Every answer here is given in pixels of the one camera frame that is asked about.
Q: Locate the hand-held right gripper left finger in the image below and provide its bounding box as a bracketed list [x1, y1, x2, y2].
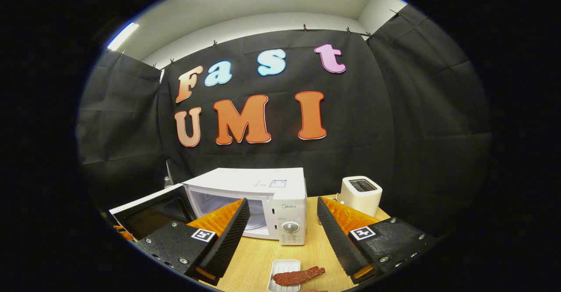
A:
[134, 198, 251, 286]

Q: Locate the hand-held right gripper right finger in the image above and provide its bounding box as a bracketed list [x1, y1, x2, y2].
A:
[316, 196, 439, 285]

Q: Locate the white microwave oven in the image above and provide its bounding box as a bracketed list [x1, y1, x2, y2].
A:
[109, 167, 308, 246]

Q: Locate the red-brown meat piece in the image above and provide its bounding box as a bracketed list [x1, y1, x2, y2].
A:
[273, 266, 326, 287]

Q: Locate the small white ridged tray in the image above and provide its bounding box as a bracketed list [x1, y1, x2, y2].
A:
[267, 259, 302, 292]

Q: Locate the white toaster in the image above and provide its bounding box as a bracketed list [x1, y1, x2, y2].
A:
[341, 176, 383, 217]

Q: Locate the black backdrop cloth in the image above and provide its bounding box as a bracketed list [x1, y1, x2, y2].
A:
[77, 4, 492, 240]

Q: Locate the long ceiling light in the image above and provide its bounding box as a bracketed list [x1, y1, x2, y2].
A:
[107, 22, 140, 51]

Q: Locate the row of black cloth clips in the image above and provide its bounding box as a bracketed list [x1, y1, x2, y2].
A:
[119, 9, 401, 70]

